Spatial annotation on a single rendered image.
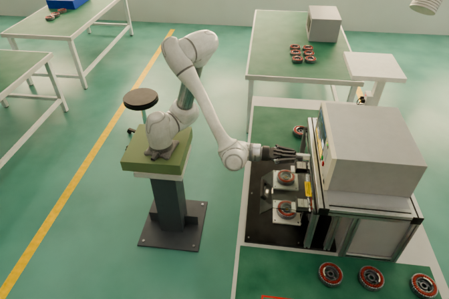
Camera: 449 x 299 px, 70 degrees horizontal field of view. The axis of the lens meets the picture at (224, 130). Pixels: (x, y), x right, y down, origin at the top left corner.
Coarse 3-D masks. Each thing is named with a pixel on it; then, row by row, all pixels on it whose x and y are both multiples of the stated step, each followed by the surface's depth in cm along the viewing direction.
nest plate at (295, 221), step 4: (276, 212) 181; (276, 216) 179; (296, 216) 179; (276, 220) 177; (280, 220) 177; (284, 220) 177; (288, 220) 177; (292, 220) 177; (296, 220) 177; (288, 224) 176; (292, 224) 176; (296, 224) 175; (300, 224) 175
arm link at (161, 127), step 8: (160, 112) 199; (152, 120) 194; (160, 120) 195; (168, 120) 199; (152, 128) 195; (160, 128) 195; (168, 128) 200; (176, 128) 205; (152, 136) 198; (160, 136) 198; (168, 136) 202; (152, 144) 203; (160, 144) 202; (168, 144) 206
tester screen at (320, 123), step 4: (320, 112) 172; (320, 116) 171; (320, 120) 170; (320, 124) 169; (320, 128) 169; (324, 128) 159; (316, 132) 179; (320, 132) 168; (324, 132) 158; (320, 136) 167; (324, 136) 157; (324, 140) 156
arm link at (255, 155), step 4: (252, 144) 159; (256, 144) 159; (260, 144) 159; (252, 148) 157; (256, 148) 157; (260, 148) 157; (252, 152) 157; (256, 152) 156; (260, 152) 156; (252, 156) 157; (256, 156) 157; (260, 156) 157; (252, 160) 159; (256, 160) 158
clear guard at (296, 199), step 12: (276, 180) 162; (288, 180) 162; (300, 180) 162; (312, 180) 162; (264, 192) 161; (276, 192) 156; (288, 192) 156; (300, 192) 156; (312, 192) 156; (264, 204) 155; (276, 204) 150; (288, 204) 150; (300, 204) 150; (312, 204) 150
